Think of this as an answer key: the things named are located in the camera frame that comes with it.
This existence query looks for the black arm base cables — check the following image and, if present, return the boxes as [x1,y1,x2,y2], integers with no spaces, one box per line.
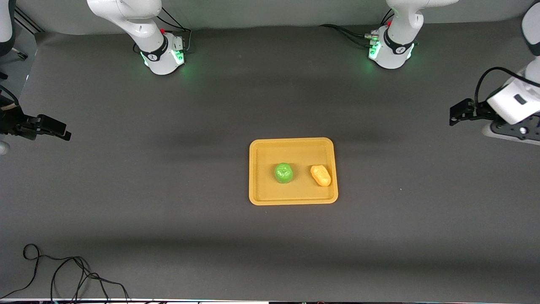
[153,6,193,54]
[319,23,379,48]

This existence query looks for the yellow toy potato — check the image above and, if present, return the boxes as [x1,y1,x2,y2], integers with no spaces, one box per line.
[310,165,332,187]

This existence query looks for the green toy apple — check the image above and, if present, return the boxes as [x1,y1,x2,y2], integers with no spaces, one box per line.
[274,163,295,184]

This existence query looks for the black left arm base cables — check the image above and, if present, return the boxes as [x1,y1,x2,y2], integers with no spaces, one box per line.
[319,23,379,48]

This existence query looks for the black right arm base cables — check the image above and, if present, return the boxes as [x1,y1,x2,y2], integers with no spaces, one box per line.
[153,6,193,54]

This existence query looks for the yellow plastic tray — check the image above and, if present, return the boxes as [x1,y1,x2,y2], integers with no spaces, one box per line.
[248,137,339,206]

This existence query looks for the thin black tangled cable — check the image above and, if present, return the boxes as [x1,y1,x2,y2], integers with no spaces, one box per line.
[0,244,131,303]

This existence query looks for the aluminium frame rail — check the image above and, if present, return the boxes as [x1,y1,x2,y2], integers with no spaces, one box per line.
[13,6,45,34]

